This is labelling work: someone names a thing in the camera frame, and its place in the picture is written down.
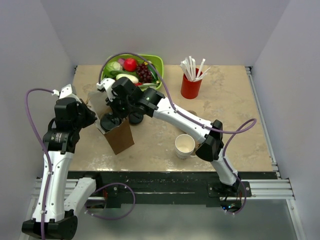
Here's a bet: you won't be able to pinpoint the brown pulp cup carrier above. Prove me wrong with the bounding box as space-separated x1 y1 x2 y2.
186 109 203 151

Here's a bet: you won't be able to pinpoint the brown paper takeout bag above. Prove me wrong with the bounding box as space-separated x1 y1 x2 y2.
88 90 135 155

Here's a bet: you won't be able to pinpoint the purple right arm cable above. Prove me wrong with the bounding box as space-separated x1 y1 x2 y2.
98 51 258 216

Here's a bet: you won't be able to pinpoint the red toy apple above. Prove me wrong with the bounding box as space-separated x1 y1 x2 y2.
123 58 138 72

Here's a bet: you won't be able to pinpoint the purple toy onion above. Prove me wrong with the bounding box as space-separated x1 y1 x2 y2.
117 58 125 66

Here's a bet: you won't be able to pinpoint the green toy cabbage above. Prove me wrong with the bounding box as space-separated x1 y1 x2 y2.
105 61 123 72

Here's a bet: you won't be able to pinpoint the white toy radish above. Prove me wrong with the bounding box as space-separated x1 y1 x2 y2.
115 73 139 84

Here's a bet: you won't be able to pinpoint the white wrapped straw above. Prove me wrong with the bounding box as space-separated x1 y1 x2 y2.
195 67 210 82
188 55 196 82
196 58 206 79
180 58 193 82

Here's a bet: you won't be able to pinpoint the aluminium frame rail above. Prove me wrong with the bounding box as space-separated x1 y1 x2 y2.
245 66 307 240

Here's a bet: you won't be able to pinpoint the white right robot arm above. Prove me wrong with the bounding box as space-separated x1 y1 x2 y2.
101 77 241 197

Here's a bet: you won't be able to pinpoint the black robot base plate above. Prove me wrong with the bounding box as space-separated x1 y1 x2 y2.
63 169 278 210

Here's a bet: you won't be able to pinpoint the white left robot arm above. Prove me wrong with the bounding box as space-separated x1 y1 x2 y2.
21 96 104 240

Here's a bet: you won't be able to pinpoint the purple toy grapes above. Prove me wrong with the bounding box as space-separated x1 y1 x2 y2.
135 63 154 84

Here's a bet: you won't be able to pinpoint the green plastic produce bin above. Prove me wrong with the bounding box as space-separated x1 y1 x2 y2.
98 52 164 91

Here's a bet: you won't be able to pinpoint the black coffee cup lid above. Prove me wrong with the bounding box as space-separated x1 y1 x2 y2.
128 112 144 126
100 112 122 133

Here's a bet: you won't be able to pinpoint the stack of white paper cups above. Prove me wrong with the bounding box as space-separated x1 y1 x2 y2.
174 134 196 159

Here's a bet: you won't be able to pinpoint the red straw holder cup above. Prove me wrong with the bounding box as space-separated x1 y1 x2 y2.
180 74 202 99

